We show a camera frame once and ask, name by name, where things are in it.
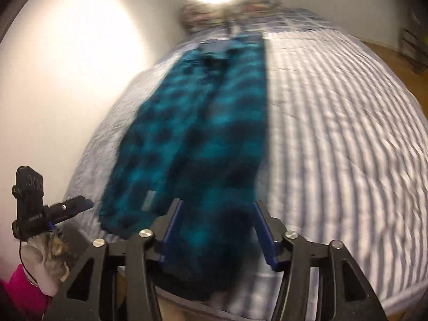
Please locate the person's left forearm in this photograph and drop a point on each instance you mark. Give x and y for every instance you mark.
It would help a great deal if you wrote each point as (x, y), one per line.
(23, 291)

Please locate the blue white checkered bedsheet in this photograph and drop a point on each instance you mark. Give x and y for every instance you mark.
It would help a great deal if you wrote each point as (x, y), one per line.
(294, 20)

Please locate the black clothes rack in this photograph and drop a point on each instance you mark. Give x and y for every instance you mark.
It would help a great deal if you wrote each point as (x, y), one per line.
(413, 48)

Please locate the teal plaid jacket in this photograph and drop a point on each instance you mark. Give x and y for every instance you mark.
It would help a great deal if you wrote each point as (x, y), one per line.
(200, 140)

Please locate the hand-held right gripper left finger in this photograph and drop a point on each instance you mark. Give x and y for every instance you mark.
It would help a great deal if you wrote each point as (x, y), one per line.
(172, 220)

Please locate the person's left hand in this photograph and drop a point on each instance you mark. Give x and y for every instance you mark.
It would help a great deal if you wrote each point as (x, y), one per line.
(40, 264)

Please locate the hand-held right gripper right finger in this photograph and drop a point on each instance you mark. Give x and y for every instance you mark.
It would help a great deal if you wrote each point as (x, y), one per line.
(266, 237)

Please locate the floral bedding pile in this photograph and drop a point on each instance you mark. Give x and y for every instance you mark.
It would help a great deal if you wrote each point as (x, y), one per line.
(200, 16)

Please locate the striped blue white bed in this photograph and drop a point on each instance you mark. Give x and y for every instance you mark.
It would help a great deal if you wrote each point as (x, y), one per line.
(334, 140)

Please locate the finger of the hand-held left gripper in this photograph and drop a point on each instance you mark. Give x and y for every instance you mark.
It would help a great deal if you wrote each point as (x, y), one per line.
(70, 206)

